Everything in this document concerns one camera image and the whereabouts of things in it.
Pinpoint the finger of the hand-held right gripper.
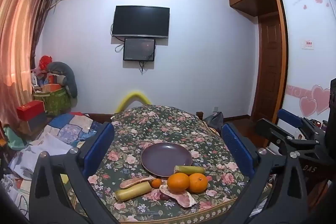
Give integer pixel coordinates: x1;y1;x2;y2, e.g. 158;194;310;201
278;109;320;139
255;118;319;155

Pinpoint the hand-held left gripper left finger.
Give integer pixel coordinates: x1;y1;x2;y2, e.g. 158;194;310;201
29;122;119;224

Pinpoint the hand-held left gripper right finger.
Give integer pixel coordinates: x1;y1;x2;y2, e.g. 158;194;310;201
218;123;317;224

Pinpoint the peeled pomelo segment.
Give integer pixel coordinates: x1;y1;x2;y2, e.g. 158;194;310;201
120;176;155;189
159;184;197;208

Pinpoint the short sugarcane piece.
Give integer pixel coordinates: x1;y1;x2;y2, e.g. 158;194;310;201
174;165;206;175

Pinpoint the orange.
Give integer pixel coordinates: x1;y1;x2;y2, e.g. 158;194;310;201
188;173;209;193
167;173;190;194

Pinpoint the long sugarcane piece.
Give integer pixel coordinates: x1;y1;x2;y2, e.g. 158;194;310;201
115;181;153;202

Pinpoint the purple plate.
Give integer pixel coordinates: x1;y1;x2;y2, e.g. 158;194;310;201
140;142;193;178

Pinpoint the blue patchwork quilt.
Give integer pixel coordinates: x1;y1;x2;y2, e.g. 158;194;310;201
47;112;105;147

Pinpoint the grey bag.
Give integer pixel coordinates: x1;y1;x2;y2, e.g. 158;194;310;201
203;112;223;133

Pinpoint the white heart wardrobe door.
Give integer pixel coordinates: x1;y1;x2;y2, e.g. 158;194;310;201
276;0;336;151

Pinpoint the brown wooden door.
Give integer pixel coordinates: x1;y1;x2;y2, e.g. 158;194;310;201
257;14;283;119

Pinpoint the white cloth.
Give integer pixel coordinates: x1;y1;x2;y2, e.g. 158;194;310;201
10;132;72;180

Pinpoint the yellow foam tube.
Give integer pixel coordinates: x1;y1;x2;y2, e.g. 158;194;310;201
115;91;152;114

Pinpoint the floral blanket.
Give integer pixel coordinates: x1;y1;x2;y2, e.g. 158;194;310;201
67;105;263;223

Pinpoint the green fabric bag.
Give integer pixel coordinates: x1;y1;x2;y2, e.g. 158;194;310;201
34;86;71;115

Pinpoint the grey box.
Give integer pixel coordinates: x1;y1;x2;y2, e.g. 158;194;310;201
28;112;47;130

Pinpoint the orange box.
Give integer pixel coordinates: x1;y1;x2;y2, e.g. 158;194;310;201
42;84;62;93

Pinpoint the red box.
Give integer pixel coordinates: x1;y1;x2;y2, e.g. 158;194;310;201
16;101;45;122

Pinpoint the grey plush pillow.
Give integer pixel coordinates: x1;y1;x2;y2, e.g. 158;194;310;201
47;62;78;98

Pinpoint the teal cloth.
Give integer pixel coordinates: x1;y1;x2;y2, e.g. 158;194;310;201
4;126;27;150

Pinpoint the red plush toy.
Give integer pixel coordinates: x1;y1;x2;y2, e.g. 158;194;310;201
39;55;53;71

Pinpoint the pink curtain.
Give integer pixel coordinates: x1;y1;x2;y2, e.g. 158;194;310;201
0;0;53;132

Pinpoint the brown curtain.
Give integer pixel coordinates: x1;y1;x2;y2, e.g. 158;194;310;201
31;0;61;67

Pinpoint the small wall monitor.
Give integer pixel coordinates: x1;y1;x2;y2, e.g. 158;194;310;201
123;38;156;62

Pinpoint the wall television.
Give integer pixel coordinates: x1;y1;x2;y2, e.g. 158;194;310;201
112;5;170;39

